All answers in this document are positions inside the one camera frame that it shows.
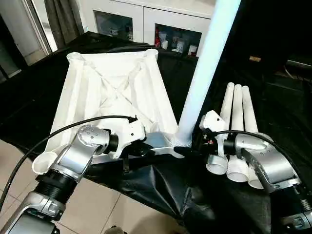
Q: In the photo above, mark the white plastic table leg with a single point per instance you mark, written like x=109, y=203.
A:
x=249, y=112
x=238, y=107
x=209, y=58
x=228, y=102

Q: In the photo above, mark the white plastic table top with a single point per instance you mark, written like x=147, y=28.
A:
x=112, y=83

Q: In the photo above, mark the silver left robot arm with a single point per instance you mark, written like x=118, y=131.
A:
x=83, y=146

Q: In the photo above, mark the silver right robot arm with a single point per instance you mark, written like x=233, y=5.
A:
x=268, y=161

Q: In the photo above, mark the black work mat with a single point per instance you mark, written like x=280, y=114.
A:
x=161, y=195

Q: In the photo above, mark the small yellow label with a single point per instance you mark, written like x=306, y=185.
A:
x=255, y=59

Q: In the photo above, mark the white glass-door cabinet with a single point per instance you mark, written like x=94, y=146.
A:
x=141, y=14

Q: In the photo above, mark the grey curtain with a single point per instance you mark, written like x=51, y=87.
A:
x=63, y=22

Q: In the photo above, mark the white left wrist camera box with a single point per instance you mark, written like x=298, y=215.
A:
x=129, y=131

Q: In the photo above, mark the silver metal rail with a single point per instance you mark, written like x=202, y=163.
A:
x=300, y=63

